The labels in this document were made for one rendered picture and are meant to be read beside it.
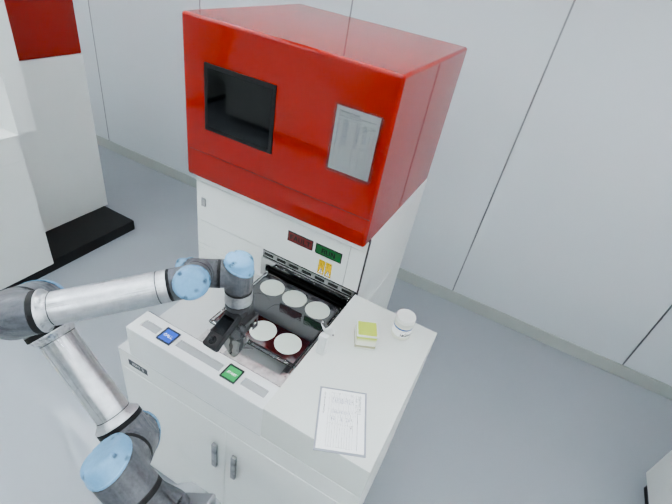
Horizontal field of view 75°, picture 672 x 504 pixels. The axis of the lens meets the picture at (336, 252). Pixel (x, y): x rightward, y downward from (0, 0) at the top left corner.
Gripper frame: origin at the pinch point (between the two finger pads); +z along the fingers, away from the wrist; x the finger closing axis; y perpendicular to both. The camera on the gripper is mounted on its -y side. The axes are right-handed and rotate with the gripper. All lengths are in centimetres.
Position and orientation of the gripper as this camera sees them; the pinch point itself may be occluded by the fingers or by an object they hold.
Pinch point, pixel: (231, 354)
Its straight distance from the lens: 136.8
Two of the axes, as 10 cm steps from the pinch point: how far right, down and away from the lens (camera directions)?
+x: -8.6, -4.0, 3.1
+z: -1.6, 8.0, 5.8
